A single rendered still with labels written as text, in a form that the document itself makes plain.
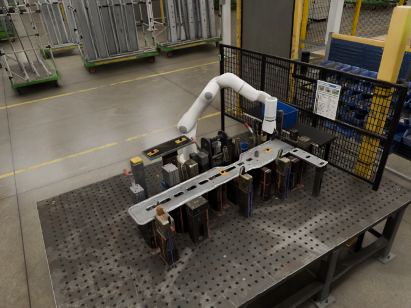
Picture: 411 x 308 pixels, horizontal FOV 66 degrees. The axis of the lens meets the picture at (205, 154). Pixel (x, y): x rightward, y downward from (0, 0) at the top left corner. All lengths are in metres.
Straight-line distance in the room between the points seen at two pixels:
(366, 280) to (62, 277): 2.31
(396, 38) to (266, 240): 1.54
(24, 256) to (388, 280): 3.24
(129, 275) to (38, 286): 1.31
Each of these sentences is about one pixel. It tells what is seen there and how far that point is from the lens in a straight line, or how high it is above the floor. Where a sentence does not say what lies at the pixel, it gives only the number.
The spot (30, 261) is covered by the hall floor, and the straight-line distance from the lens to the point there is 3.48.
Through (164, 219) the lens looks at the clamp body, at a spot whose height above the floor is 1.06.
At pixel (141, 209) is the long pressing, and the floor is 1.00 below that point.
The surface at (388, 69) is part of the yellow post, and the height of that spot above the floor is 1.62.
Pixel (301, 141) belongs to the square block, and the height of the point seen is 1.05.
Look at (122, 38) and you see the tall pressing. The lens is 9.16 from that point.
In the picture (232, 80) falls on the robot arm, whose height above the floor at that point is 1.57.
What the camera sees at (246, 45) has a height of 1.19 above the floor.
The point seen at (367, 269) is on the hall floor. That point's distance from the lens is 3.16.
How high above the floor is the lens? 2.30
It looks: 31 degrees down
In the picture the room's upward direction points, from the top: 3 degrees counter-clockwise
